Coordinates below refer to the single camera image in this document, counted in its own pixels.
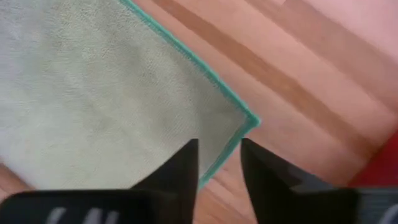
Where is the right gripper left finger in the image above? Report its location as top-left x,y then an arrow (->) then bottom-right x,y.
0,139 -> 199,224

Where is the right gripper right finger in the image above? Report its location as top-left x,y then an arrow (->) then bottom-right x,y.
241,138 -> 398,224

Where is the pink plastic bin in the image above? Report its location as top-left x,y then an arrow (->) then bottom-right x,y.
347,129 -> 398,188

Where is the green towel with white label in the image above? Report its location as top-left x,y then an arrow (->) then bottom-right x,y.
0,0 -> 261,191

